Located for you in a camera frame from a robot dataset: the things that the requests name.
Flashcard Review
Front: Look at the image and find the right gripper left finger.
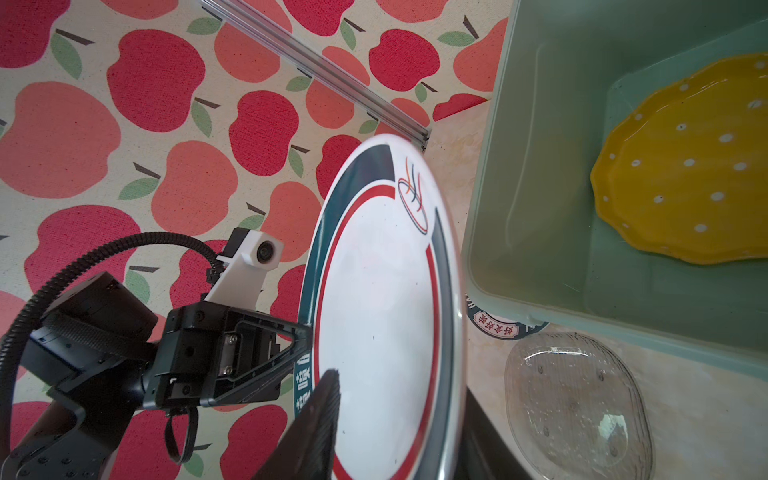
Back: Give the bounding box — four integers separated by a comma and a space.
253, 369, 341, 479

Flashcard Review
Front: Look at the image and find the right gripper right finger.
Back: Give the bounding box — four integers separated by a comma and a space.
454, 389, 532, 480

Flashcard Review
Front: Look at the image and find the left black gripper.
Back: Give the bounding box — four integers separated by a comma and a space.
142, 301, 313, 411

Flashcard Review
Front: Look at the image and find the white plate green red rim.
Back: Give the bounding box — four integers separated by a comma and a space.
294, 134, 466, 479

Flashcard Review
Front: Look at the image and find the yellow polka dot plate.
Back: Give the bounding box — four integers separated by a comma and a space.
590, 52, 767, 265

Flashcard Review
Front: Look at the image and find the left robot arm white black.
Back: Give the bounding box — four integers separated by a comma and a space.
1, 273, 312, 479

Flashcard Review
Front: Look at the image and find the light green plastic bin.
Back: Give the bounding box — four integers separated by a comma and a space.
463, 1, 767, 379

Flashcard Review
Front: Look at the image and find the grey clear glass plate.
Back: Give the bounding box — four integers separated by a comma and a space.
504, 332, 654, 479

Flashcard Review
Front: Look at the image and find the small green rim lettered plate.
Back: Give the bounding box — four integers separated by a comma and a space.
466, 296, 549, 341

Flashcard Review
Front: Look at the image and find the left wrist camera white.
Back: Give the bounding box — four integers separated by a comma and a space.
204, 227, 284, 311

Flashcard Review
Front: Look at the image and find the black corrugated cable conduit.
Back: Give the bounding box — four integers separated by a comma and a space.
0, 231, 224, 445

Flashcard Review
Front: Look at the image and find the left aluminium frame post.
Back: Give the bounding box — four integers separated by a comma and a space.
201, 0, 430, 149

